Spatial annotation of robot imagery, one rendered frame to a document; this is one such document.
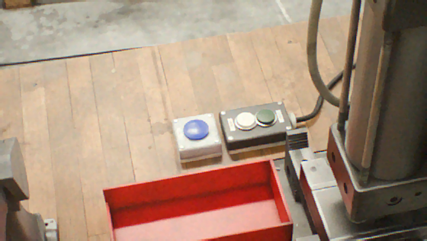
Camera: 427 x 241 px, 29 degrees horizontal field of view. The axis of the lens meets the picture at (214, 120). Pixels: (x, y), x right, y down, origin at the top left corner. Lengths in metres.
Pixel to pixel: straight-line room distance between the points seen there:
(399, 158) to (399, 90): 0.09
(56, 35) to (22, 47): 0.12
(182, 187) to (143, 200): 0.06
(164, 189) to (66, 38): 1.70
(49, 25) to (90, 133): 1.61
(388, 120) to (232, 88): 0.68
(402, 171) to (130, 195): 0.52
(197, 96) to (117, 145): 0.16
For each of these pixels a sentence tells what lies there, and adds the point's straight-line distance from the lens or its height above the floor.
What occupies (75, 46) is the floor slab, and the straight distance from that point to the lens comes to 2.83.
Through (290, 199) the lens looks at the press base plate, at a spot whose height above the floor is 0.90.
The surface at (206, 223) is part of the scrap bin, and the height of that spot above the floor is 0.90.
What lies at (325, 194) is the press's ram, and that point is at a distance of 0.90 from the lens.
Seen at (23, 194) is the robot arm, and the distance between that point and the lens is 0.80.
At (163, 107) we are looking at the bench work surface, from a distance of 1.36.
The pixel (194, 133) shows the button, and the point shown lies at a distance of 1.27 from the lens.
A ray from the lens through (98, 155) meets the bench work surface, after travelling 1.31.
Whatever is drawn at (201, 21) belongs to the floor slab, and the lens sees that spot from 2.86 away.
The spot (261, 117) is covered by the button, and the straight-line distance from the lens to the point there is 1.29.
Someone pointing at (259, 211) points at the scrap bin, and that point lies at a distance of 1.22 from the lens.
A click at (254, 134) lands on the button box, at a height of 0.93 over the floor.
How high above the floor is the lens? 1.90
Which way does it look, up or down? 49 degrees down
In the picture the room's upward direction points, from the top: 2 degrees counter-clockwise
